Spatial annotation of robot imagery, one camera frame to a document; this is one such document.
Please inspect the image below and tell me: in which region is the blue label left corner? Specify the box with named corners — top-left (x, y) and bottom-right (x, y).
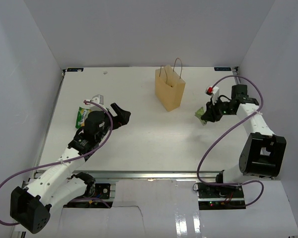
top-left (66, 67), bottom-right (84, 72)

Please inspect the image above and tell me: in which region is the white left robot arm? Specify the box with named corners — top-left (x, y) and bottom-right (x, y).
top-left (10, 103), bottom-right (131, 234)

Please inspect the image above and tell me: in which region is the aluminium front rail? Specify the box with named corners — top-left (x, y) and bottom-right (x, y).
top-left (18, 158), bottom-right (273, 206)

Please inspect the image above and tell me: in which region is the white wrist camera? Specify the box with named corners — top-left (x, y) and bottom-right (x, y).
top-left (83, 94), bottom-right (105, 111)
top-left (206, 86), bottom-right (220, 105)

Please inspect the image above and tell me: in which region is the blue label right corner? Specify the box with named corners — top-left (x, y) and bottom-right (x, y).
top-left (214, 67), bottom-right (231, 71)

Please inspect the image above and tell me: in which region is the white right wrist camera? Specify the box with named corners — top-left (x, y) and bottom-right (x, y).
top-left (206, 86), bottom-right (220, 105)

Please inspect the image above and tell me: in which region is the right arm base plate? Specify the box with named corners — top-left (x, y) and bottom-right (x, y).
top-left (194, 182), bottom-right (244, 200)

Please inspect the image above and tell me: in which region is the green Fox's candy bag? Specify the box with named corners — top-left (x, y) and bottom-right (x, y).
top-left (75, 107), bottom-right (91, 129)

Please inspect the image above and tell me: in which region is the brown paper bag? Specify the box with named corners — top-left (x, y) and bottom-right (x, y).
top-left (154, 58), bottom-right (186, 112)

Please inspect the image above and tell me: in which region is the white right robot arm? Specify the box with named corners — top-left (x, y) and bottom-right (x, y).
top-left (201, 84), bottom-right (287, 198)

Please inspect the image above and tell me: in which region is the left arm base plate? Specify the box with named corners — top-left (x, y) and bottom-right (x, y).
top-left (70, 183), bottom-right (111, 202)

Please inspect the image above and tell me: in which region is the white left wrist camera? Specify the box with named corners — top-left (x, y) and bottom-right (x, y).
top-left (83, 94), bottom-right (105, 111)

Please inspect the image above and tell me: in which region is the light green packet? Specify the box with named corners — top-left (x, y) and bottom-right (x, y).
top-left (195, 107), bottom-right (207, 125)

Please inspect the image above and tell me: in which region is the blue label corner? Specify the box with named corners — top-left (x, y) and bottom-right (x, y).
top-left (214, 67), bottom-right (231, 71)
top-left (66, 67), bottom-right (84, 72)

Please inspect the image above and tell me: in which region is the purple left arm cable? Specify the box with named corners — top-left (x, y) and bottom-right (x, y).
top-left (0, 100), bottom-right (114, 226)

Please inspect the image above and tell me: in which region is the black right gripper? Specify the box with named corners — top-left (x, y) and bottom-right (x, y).
top-left (202, 97), bottom-right (235, 123)

